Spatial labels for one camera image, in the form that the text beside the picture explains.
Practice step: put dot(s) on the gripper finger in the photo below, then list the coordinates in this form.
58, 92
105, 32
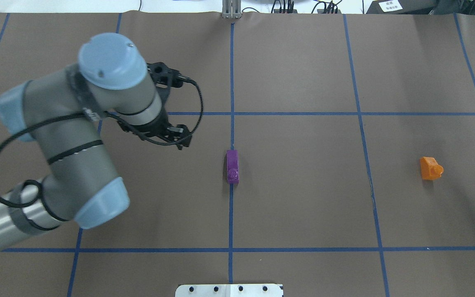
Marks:
178, 131
182, 142

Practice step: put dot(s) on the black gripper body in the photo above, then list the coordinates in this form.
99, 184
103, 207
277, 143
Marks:
156, 128

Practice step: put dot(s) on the purple trapezoid block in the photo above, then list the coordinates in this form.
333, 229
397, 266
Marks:
232, 167

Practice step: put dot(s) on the orange trapezoid block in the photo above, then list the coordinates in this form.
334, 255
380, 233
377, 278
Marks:
430, 169

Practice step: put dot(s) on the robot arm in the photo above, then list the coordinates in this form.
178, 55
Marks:
59, 112

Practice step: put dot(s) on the black laptop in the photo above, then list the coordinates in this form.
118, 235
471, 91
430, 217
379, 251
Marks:
390, 7

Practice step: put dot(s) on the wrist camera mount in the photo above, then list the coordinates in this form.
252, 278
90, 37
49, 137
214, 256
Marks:
165, 78

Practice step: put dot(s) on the aluminium frame post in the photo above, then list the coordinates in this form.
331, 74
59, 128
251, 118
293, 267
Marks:
231, 9

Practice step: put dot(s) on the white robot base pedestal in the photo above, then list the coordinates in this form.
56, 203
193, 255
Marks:
230, 290

